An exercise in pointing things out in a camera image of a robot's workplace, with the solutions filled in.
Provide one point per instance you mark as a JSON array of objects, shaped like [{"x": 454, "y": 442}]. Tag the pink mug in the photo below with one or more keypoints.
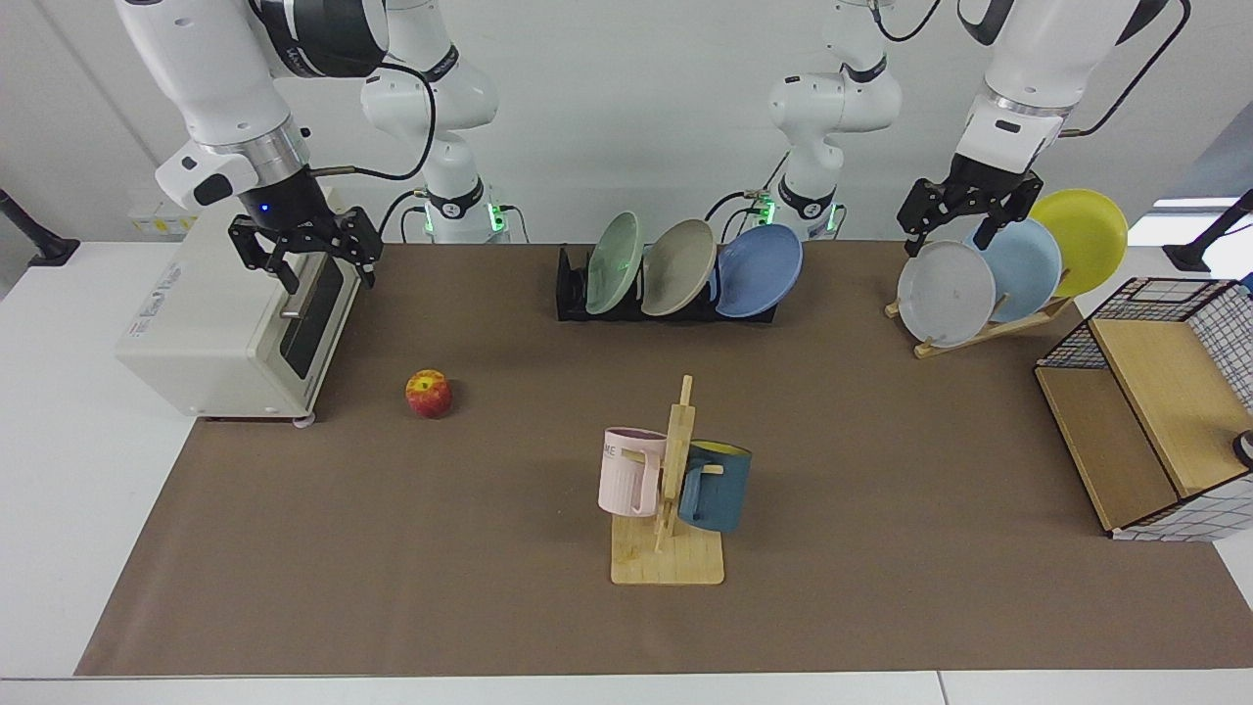
[{"x": 626, "y": 475}]

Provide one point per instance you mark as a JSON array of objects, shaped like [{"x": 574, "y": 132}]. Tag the small white wall box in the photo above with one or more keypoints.
[{"x": 157, "y": 223}]

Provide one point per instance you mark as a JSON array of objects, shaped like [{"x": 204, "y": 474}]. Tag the grey plate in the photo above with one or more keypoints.
[{"x": 945, "y": 294}]

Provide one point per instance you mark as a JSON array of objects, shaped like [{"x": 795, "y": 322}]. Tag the light blue plate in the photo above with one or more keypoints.
[{"x": 1028, "y": 264}]

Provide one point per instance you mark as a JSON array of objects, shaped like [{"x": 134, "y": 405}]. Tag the brown table cloth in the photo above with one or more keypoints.
[{"x": 440, "y": 548}]

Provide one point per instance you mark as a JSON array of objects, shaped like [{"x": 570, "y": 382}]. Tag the beige plate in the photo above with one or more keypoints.
[{"x": 677, "y": 266}]

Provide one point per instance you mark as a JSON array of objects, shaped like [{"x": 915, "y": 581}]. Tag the wooden cup stand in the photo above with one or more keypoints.
[{"x": 671, "y": 563}]

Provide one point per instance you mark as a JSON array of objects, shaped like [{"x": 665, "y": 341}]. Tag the black stand foot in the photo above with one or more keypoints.
[
  {"x": 1189, "y": 257},
  {"x": 54, "y": 250}
]

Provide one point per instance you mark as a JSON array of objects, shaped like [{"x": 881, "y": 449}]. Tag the black dish rack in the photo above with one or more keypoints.
[{"x": 573, "y": 294}]

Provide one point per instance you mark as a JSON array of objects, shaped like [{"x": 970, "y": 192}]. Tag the pale toaster oven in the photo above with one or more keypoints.
[{"x": 210, "y": 333}]

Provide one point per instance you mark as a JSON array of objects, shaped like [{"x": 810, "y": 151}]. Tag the wooden plate rack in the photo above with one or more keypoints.
[{"x": 979, "y": 333}]

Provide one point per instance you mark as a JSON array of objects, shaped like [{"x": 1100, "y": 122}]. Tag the dark blue mug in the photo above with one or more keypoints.
[{"x": 719, "y": 490}]

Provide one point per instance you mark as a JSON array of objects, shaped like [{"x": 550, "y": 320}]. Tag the periwinkle blue plate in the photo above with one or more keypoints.
[{"x": 759, "y": 271}]

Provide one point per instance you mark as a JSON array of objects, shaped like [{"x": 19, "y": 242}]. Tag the yellow plate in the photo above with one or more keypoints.
[{"x": 1087, "y": 240}]

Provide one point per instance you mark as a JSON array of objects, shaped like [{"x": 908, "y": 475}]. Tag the pale green plate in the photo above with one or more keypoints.
[{"x": 614, "y": 264}]

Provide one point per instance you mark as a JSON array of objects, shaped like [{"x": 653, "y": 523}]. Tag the red yellow apple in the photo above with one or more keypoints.
[{"x": 429, "y": 395}]

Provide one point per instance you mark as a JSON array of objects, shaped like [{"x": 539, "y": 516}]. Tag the small dark round thing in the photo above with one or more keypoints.
[{"x": 1245, "y": 448}]

